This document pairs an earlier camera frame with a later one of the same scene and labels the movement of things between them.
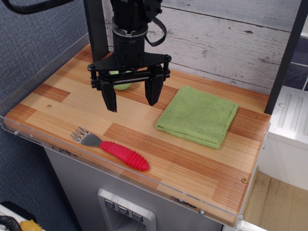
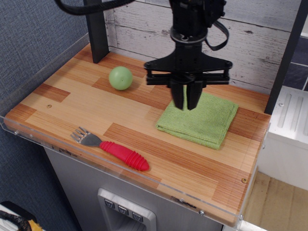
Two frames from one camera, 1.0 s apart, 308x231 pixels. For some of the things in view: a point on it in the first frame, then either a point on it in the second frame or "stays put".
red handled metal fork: (84, 138) stays put
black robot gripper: (129, 62) → (187, 64)
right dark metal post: (288, 55) stays put
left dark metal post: (96, 28) stays put
